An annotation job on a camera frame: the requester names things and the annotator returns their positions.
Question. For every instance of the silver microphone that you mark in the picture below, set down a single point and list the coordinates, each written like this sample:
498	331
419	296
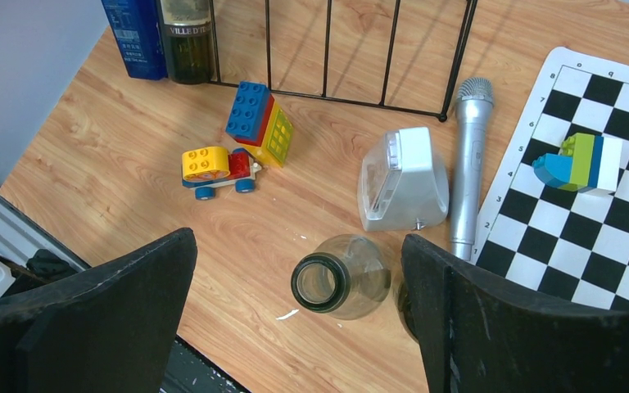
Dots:
473	108

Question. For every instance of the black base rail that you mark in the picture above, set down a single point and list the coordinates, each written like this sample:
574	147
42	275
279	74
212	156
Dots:
188	369

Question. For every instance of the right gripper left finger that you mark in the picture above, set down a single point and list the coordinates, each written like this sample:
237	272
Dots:
105	329

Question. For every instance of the green wine bottle cream label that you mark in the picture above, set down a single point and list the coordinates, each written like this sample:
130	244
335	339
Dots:
404	311

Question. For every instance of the white metronome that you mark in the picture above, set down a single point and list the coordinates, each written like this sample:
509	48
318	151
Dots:
403	183

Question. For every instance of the clear champagne bottle black label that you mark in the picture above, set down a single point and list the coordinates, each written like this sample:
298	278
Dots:
346	277

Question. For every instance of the blue green white block cluster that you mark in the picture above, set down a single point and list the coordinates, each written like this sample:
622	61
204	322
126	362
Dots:
585	163

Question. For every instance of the checkered chess mat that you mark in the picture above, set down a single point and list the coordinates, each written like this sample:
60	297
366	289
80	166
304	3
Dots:
571	245

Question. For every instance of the dark green wine bottle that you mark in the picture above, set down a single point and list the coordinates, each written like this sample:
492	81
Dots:
187	40

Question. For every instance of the black wire wine rack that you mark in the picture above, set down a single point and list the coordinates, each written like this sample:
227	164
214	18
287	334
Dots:
401	56

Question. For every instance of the blue red yellow block tower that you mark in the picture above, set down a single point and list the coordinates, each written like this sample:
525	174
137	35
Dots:
259	124

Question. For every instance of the blue square bottle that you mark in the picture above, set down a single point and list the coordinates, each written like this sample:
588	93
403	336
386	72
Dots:
134	24

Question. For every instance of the yellow blue toy car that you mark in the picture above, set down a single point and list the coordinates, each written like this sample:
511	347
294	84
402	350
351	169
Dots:
208	168

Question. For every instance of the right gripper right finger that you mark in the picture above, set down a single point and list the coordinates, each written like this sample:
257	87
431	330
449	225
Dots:
479	332

